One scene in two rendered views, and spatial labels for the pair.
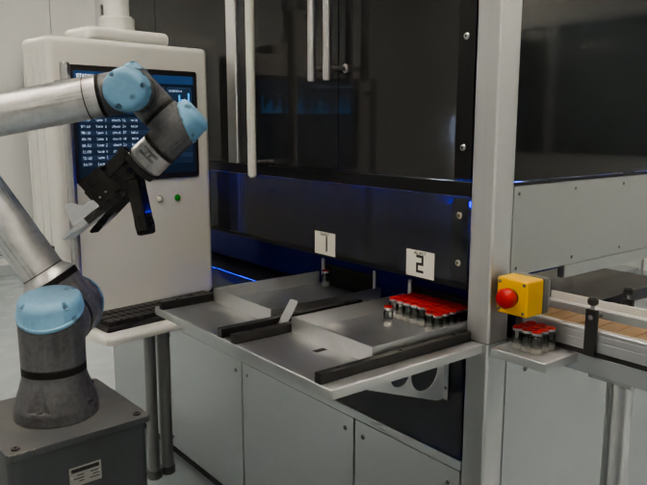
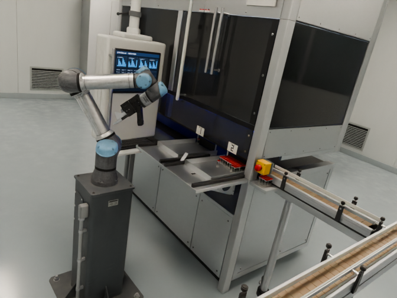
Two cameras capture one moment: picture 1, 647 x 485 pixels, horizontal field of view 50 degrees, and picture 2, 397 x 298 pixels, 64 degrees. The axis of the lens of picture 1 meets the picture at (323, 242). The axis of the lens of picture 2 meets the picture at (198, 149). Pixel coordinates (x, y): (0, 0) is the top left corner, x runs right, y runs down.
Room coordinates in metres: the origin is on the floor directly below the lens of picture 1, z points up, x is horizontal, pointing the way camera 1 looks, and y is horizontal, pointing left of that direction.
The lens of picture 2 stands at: (-0.41, 0.08, 1.64)
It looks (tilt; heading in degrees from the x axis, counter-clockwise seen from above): 19 degrees down; 358
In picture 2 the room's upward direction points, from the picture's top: 10 degrees clockwise
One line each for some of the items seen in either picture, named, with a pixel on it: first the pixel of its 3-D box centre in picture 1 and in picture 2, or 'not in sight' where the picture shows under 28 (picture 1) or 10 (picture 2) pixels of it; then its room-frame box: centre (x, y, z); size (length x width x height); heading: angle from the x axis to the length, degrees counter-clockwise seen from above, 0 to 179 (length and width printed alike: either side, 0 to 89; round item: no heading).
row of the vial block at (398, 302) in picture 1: (418, 314); (228, 164); (1.50, -0.21, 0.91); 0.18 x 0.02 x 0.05; 38
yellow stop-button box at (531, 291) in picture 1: (522, 294); (263, 167); (1.33, -0.39, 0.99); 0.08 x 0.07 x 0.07; 128
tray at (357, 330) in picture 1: (389, 324); (218, 167); (1.45, -0.14, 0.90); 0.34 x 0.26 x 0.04; 128
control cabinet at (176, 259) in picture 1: (123, 170); (127, 87); (2.03, 0.59, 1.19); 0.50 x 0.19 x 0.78; 136
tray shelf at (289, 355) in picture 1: (316, 324); (192, 161); (1.54, 0.02, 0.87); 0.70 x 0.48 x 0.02; 38
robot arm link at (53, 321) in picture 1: (52, 325); (106, 153); (1.24, 0.51, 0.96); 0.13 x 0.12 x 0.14; 6
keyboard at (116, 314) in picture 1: (161, 309); (136, 142); (1.87, 0.45, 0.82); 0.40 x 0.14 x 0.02; 136
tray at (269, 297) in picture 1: (297, 293); (187, 148); (1.72, 0.07, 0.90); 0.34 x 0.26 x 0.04; 128
